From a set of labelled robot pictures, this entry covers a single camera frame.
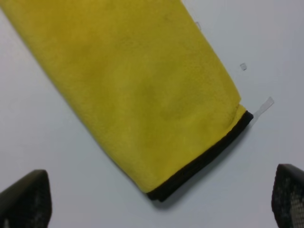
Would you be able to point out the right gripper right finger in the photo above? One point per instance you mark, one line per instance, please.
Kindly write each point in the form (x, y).
(288, 196)

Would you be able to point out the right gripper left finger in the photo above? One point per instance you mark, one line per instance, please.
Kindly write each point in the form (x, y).
(27, 203)

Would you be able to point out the yellow microfiber towel black trim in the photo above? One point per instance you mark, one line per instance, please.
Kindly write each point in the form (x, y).
(142, 78)

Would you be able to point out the clear tape strip right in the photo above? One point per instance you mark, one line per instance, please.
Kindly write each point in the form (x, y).
(263, 108)

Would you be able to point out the tiny clear tape piece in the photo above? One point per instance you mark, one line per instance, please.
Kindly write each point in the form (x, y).
(243, 66)

